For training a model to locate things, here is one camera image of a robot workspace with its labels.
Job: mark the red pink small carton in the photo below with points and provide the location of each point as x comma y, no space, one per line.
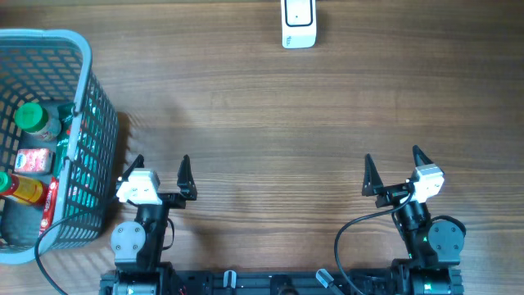
34,161

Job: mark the grey plastic shopping basket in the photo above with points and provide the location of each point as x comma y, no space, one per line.
54,68

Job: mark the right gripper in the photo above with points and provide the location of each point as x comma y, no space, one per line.
372,185

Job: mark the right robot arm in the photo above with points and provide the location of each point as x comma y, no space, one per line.
434,244

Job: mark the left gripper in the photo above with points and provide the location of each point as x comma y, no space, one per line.
184,183

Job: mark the green lid glass jar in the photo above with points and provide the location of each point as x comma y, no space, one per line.
37,121

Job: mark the teal wet wipes pack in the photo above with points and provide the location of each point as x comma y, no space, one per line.
89,155

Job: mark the white barcode scanner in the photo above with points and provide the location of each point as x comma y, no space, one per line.
299,23

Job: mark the red yellow sauce bottle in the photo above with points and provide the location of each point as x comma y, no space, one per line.
25,190

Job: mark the green 3M product pack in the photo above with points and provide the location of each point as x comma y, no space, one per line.
65,116

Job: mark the red snack bar wrapper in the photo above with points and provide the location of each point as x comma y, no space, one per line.
49,206

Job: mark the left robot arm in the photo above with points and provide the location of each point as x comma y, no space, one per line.
138,244

